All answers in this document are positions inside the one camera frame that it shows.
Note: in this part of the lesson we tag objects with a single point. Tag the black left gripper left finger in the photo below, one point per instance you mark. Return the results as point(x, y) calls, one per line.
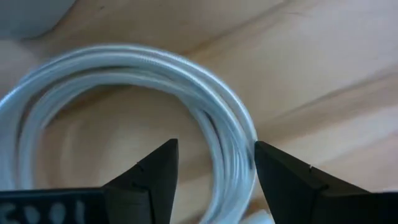
point(93, 207)

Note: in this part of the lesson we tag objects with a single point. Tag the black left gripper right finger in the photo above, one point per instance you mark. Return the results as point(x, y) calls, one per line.
point(311, 199)

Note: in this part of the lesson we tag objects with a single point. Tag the grey plastic bin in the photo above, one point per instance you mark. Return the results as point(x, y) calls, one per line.
point(28, 18)

